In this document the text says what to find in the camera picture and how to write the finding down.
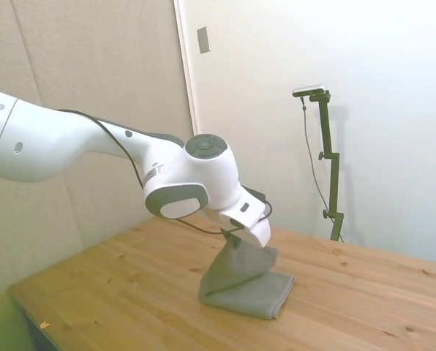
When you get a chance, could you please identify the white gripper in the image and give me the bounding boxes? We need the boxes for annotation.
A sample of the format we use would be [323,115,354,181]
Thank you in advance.
[217,186,273,251]

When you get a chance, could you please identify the gray towel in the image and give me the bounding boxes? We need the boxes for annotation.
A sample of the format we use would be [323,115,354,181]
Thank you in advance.
[198,242,296,321]

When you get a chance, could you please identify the dark green camera stand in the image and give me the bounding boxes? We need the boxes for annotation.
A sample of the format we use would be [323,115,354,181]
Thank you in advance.
[309,91,346,243]

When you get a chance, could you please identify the silver camera on stand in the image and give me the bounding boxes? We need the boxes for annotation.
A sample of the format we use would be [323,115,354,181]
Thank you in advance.
[291,83,329,98]

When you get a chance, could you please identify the white door frame trim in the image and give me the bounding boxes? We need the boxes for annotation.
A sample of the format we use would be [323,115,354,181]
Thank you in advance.
[173,0,201,137]

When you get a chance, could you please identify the gray wall switch plate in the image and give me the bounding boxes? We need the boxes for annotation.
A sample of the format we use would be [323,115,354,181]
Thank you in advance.
[196,26,211,56]

